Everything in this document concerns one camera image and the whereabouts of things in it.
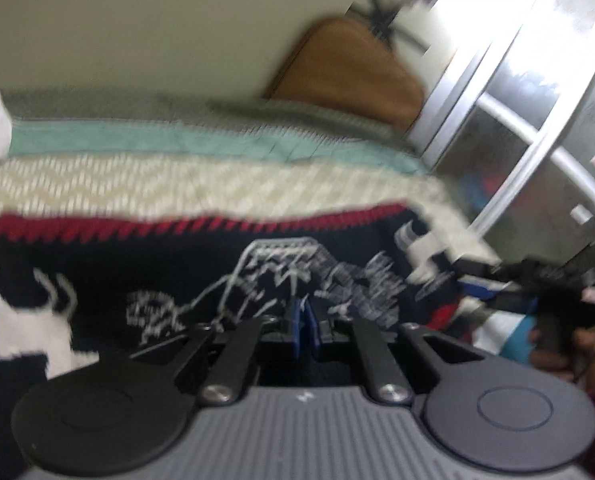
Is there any black tape cross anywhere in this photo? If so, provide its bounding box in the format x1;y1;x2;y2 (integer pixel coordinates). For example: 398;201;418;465
347;0;428;53

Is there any silver window frame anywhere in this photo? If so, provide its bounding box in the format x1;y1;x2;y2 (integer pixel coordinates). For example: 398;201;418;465
407;0;595;251

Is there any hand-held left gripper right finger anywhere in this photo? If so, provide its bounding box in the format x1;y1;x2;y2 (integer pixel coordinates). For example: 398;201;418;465
305;302;488;406

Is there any person's right hand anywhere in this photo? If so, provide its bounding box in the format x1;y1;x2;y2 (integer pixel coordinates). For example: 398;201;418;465
527;327;595;386

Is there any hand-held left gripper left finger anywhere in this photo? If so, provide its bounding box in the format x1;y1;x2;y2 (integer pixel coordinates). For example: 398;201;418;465
128;297;308;406

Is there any brown cushion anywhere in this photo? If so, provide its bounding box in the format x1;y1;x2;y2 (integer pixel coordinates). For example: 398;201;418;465
262;16;425;133

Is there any navy deer print sweater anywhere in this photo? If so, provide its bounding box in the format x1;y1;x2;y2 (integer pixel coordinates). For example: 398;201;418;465
0;200;471;480

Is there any white teal striped cloth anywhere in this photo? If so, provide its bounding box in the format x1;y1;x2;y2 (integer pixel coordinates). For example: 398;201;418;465
457;300;535;363

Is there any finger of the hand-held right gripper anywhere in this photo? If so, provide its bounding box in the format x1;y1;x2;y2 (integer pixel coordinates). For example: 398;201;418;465
455;260;521;311

